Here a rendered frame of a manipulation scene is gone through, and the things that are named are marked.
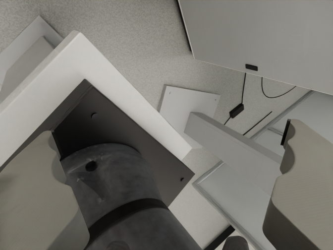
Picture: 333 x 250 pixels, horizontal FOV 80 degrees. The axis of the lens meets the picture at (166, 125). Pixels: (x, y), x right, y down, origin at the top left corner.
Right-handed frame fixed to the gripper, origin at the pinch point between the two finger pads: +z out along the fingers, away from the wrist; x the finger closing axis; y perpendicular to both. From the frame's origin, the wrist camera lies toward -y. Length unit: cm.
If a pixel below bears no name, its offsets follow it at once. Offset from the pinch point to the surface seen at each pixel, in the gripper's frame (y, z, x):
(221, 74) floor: 36, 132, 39
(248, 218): 131, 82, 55
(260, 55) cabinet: 11, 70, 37
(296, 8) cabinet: -4, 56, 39
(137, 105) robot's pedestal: 6.2, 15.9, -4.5
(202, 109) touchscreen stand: 57, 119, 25
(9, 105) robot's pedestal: 2.1, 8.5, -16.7
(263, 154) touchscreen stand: 56, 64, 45
